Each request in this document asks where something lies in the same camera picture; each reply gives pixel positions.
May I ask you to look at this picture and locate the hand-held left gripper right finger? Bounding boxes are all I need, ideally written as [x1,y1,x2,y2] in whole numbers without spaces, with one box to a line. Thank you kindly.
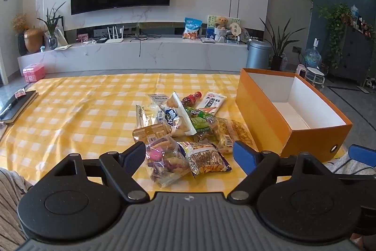
[227,141,331,202]

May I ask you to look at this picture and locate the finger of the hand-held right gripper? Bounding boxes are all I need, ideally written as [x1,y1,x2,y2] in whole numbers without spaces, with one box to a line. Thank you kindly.
[338,144,376,181]

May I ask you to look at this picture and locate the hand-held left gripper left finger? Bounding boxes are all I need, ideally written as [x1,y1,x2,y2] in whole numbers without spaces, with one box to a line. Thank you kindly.
[48,141,150,202]

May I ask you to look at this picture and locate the clear packet of yellow crackers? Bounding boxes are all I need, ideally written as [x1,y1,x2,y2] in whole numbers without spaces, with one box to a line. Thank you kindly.
[211,118,258,155]

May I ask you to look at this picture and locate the yellow cake tray packet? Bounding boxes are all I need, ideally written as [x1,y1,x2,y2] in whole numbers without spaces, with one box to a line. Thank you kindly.
[132,123,174,144]

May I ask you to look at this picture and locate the clear packet of colourful candies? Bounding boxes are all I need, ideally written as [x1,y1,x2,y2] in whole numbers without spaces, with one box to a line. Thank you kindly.
[145,136,192,188]

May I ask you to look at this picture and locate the brown printed snack packet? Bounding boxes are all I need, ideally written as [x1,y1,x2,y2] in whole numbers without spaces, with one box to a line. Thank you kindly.
[179,141,232,180]

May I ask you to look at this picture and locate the clear packet of white sticks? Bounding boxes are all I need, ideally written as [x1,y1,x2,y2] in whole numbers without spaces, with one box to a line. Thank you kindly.
[135,102,161,131]

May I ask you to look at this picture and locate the orange cardboard box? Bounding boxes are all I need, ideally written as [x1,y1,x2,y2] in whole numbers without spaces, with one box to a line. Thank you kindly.
[235,68,353,163]

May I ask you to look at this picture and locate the green snack packet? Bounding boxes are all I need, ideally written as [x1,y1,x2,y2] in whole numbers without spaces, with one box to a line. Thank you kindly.
[184,107,224,143]

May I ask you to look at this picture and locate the white and blue bread packet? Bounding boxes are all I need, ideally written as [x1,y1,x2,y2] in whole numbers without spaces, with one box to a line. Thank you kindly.
[148,91,197,137]

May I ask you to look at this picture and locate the white packet with orange sticks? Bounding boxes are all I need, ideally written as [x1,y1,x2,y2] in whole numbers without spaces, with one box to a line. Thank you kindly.
[195,91,228,116]

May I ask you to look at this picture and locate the small red-capped bottle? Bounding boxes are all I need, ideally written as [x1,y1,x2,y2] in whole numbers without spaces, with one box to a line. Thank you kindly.
[181,91,203,108]

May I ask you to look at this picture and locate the yellow checked tablecloth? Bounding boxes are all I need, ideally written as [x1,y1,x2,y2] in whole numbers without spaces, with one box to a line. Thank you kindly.
[0,72,345,201]

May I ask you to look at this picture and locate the white round stool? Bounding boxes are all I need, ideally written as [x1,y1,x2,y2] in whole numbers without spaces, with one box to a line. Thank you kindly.
[304,66,325,89]

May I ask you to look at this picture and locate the grey drawer cabinet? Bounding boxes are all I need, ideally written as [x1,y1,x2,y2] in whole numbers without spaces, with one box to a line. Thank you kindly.
[328,24,376,87]

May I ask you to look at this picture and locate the white marble television console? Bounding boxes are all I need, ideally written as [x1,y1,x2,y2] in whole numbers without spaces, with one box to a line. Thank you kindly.
[17,36,250,75]

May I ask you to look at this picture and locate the grey metal trash can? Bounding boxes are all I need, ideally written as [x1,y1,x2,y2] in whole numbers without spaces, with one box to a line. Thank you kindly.
[247,40,271,71]

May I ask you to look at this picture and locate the blue water jug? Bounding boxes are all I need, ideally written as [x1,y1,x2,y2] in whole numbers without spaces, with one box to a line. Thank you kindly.
[304,37,321,68]

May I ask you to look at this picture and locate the potted long-leaf plant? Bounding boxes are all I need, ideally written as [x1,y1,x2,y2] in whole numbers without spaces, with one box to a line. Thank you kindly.
[260,17,306,71]

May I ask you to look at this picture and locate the white router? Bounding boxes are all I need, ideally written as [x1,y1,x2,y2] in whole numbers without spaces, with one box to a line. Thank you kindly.
[105,25,125,44]

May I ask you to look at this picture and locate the black notebook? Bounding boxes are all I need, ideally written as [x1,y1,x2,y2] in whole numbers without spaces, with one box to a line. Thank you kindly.
[0,90,39,125]

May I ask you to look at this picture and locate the round paper fan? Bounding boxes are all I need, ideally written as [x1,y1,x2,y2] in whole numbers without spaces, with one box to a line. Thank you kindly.
[229,22,243,40]

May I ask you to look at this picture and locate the bottles on cabinet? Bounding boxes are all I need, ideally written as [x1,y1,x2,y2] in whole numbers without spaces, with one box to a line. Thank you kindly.
[351,5,376,40]

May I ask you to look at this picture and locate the pink storage box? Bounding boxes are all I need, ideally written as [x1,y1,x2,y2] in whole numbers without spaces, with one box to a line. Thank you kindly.
[23,64,46,83]

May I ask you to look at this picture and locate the blue and white carton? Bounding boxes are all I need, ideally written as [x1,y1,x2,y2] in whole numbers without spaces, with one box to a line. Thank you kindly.
[205,15,224,39]

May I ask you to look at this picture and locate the brown teddy bear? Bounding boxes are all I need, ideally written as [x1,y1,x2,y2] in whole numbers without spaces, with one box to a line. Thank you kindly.
[214,16,230,43]

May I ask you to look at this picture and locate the trailing ivy plant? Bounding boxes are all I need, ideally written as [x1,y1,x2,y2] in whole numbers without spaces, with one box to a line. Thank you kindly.
[318,3,353,67]

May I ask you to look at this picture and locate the black pen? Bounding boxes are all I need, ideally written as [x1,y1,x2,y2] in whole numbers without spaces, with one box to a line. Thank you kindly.
[0,100,20,120]

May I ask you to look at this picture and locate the person's striped clothing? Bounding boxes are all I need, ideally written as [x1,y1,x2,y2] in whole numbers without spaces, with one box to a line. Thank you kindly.
[0,168,33,251]

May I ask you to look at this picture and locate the blue snack bag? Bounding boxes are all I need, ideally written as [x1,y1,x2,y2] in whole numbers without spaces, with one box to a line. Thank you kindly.
[182,17,203,40]

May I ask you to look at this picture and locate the green plant in glass vase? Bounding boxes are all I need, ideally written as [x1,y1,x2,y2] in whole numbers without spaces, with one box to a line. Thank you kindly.
[36,2,67,50]

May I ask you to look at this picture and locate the brown round vase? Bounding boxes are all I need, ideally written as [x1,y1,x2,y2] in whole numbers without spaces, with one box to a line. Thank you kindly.
[24,28,44,53]

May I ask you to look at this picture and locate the dried flowers in dark vase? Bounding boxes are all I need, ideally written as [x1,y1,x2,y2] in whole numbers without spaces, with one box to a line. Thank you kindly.
[11,14,29,56]

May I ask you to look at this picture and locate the black cables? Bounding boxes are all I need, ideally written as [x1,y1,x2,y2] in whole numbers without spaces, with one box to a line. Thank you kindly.
[130,33,161,58]

